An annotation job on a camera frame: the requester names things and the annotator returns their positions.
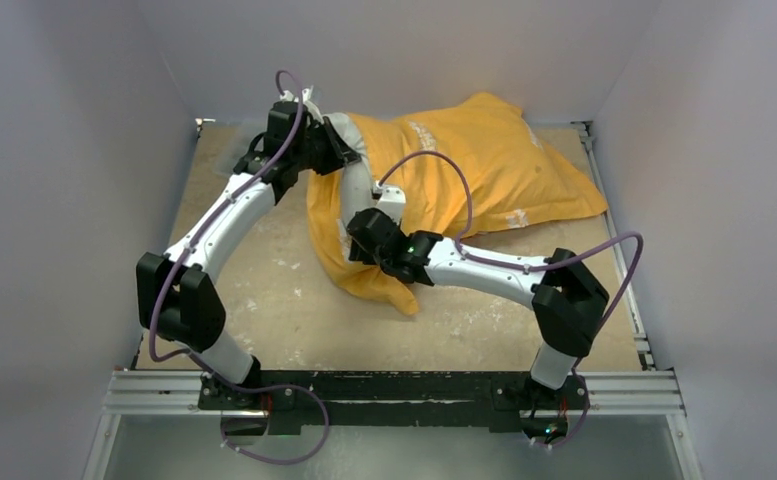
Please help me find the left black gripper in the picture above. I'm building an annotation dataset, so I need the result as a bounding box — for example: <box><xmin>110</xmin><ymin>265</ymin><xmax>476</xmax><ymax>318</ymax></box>
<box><xmin>292</xmin><ymin>115</ymin><xmax>360</xmax><ymax>176</ymax></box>

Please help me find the white pillow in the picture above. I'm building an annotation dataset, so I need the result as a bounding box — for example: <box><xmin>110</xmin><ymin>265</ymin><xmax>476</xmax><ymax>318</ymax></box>
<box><xmin>326</xmin><ymin>112</ymin><xmax>377</xmax><ymax>229</ymax></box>

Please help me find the orange Mickey Mouse pillowcase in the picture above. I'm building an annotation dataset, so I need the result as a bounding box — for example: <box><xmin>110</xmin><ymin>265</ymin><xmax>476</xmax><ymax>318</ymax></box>
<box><xmin>305</xmin><ymin>91</ymin><xmax>609</xmax><ymax>318</ymax></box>

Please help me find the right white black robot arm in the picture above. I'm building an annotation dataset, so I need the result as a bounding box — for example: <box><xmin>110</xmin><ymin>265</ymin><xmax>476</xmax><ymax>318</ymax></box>
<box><xmin>346</xmin><ymin>208</ymin><xmax>609</xmax><ymax>407</ymax></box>

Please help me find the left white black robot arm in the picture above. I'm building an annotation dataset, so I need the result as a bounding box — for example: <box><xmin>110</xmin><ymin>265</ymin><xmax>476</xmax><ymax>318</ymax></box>
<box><xmin>135</xmin><ymin>97</ymin><xmax>372</xmax><ymax>409</ymax></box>

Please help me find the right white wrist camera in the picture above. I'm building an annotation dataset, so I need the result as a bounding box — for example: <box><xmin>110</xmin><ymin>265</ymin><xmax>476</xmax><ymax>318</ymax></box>
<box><xmin>372</xmin><ymin>183</ymin><xmax>406</xmax><ymax>224</ymax></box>

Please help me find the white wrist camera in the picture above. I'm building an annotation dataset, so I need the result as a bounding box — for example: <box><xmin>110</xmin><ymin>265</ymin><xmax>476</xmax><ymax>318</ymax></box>
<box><xmin>279</xmin><ymin>85</ymin><xmax>325</xmax><ymax>124</ymax></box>
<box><xmin>372</xmin><ymin>183</ymin><xmax>406</xmax><ymax>224</ymax></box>

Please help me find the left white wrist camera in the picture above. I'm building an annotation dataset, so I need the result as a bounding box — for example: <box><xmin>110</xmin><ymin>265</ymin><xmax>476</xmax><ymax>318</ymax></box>
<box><xmin>279</xmin><ymin>85</ymin><xmax>325</xmax><ymax>124</ymax></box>

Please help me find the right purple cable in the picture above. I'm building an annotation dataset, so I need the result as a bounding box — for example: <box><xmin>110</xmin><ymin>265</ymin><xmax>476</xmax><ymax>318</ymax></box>
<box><xmin>377</xmin><ymin>150</ymin><xmax>645</xmax><ymax>452</ymax></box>

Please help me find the purple cable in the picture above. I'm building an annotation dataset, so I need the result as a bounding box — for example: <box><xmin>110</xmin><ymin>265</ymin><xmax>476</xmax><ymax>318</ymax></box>
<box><xmin>148</xmin><ymin>70</ymin><xmax>331</xmax><ymax>466</ymax></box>
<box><xmin>377</xmin><ymin>150</ymin><xmax>645</xmax><ymax>452</ymax></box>

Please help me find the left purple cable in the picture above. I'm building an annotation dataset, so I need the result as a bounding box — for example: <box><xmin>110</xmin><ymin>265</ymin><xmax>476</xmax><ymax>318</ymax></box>
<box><xmin>148</xmin><ymin>70</ymin><xmax>331</xmax><ymax>466</ymax></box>

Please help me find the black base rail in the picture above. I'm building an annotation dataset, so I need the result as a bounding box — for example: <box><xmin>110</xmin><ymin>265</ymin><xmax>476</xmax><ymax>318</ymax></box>
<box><xmin>198</xmin><ymin>370</ymin><xmax>590</xmax><ymax>442</ymax></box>

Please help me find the aluminium frame profile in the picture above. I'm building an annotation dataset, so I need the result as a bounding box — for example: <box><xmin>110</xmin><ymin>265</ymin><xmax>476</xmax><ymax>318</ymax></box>
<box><xmin>103</xmin><ymin>122</ymin><xmax>683</xmax><ymax>416</ymax></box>

